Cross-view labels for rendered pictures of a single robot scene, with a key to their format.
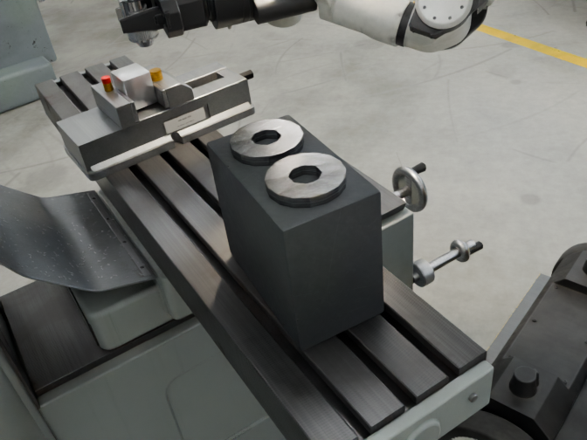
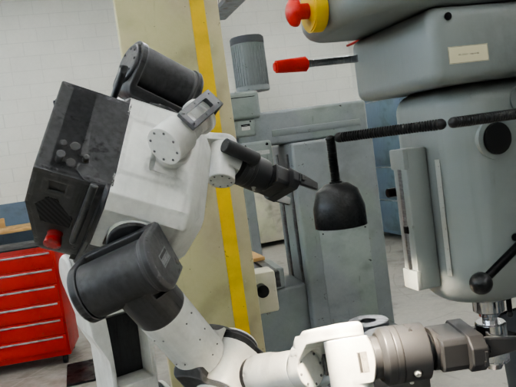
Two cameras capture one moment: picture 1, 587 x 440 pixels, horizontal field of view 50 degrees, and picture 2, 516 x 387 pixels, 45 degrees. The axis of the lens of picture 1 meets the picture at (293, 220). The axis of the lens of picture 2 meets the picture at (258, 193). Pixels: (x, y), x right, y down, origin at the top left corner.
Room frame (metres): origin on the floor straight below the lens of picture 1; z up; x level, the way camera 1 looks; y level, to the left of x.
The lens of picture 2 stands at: (1.95, 0.06, 1.59)
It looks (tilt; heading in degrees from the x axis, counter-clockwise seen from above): 5 degrees down; 192
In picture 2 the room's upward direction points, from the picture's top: 8 degrees counter-clockwise
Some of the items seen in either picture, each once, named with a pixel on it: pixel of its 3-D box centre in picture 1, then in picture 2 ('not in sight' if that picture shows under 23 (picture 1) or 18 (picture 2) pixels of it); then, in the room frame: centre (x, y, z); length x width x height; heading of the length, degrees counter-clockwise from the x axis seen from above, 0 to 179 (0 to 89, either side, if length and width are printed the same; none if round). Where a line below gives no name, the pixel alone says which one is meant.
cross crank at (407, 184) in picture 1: (397, 195); not in sight; (1.19, -0.25, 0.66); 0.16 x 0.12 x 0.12; 118
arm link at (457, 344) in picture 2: (197, 4); (435, 349); (0.98, 0.10, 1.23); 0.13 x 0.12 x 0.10; 15
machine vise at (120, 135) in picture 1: (155, 106); not in sight; (1.09, 0.23, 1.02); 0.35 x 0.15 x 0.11; 121
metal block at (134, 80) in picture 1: (134, 86); not in sight; (1.08, 0.26, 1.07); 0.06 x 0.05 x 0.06; 31
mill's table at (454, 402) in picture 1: (188, 189); not in sight; (0.94, 0.18, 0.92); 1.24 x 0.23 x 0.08; 28
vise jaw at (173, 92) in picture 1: (163, 85); not in sight; (1.11, 0.21, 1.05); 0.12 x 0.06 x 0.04; 31
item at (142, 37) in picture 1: (140, 21); (492, 344); (0.95, 0.19, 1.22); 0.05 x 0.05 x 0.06
